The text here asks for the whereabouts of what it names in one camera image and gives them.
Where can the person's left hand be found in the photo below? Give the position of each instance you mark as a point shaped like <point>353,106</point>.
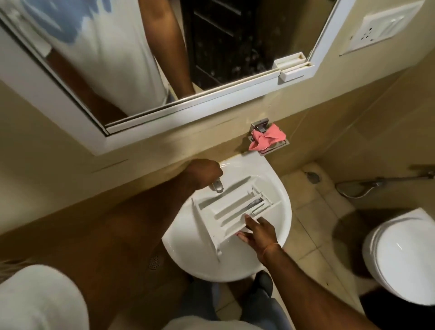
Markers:
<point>202,173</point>

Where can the person's left forearm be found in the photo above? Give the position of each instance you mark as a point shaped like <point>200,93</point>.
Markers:
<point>122,238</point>

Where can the person's right thumb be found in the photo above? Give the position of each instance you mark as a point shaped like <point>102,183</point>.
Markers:
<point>244,235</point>

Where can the person's right hand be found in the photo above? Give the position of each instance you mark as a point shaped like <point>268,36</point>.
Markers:
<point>263,236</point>

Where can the chrome soap holder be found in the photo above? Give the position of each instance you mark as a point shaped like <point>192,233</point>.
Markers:
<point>260,126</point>

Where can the white shirt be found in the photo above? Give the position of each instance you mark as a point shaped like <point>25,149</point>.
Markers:
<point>37,299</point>

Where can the orange thread wrist band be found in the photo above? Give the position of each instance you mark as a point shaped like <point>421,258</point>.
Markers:
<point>272,247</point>

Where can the dark shoe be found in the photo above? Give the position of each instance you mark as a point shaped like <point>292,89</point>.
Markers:
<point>264,282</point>

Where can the white framed mirror cabinet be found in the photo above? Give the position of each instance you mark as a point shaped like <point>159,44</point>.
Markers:
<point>217,91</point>

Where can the chrome tap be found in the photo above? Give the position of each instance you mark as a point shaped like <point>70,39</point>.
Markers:
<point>218,186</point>

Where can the white ceramic sink basin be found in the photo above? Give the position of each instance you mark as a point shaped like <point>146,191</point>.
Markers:
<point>204,251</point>

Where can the person's right forearm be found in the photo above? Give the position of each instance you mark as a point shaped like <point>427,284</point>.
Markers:
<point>306,289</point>

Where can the pink cloth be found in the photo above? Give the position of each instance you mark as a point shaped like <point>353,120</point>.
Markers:
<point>266,137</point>

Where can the person's left fingers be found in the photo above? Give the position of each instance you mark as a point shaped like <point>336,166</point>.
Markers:
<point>214,172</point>

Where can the blue jeans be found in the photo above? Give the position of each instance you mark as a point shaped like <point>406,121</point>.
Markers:
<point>265,309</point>

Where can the white toilet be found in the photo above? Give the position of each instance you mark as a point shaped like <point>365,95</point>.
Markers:
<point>401,255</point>

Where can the round metal floor drain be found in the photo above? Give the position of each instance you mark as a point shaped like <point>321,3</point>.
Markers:
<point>155,262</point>
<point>312,177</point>

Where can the white wall socket plate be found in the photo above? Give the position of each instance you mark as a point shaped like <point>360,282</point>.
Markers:
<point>382,27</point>

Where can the white plastic detergent drawer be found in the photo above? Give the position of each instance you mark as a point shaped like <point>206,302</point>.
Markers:
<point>231,210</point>

